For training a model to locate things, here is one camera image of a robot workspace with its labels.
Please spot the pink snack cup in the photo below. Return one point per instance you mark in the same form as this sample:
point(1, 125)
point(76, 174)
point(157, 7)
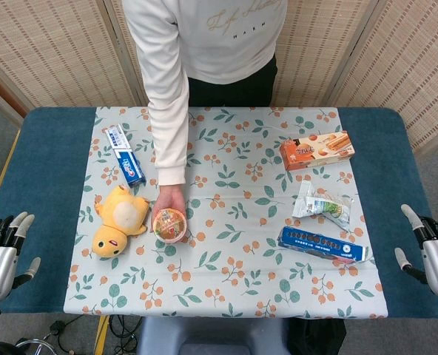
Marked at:
point(169, 225)

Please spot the orange biscuit roll box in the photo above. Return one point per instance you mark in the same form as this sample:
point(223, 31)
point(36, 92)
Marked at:
point(315, 149)

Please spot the person in white sweater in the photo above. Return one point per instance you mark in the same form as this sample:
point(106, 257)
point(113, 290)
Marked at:
point(308, 55)

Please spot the teal table cover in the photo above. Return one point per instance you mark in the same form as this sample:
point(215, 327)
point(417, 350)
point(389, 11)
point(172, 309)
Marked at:
point(41, 177)

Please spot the blue white toothpaste box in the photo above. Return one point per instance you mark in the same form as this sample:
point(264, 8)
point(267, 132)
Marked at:
point(128, 162)

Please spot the black bag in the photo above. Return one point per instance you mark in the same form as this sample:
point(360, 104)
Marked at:
point(315, 336)

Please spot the grey chair seat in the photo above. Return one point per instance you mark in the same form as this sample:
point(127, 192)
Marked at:
point(211, 334)

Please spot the bamboo folding screen panel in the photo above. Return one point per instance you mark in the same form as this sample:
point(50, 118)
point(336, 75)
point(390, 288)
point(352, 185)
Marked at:
point(49, 48)
point(415, 66)

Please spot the blue cookie box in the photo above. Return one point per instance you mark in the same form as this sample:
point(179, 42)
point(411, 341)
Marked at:
point(319, 244)

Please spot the person's white sleeved arm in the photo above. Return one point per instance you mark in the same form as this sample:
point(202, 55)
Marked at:
point(167, 111)

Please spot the person torso white sweater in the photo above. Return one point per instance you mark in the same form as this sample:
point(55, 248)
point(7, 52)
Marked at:
point(234, 44)

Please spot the yellow plush toy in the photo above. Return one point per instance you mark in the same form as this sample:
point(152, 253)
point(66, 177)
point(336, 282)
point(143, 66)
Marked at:
point(124, 214)

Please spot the clear green snack bag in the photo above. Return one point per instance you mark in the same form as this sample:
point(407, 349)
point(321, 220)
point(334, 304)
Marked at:
point(324, 207)

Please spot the person's bare hand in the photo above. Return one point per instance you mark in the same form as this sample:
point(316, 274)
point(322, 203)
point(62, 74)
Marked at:
point(171, 196)

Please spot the floral print tablecloth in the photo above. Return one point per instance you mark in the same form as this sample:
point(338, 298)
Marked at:
point(234, 192)

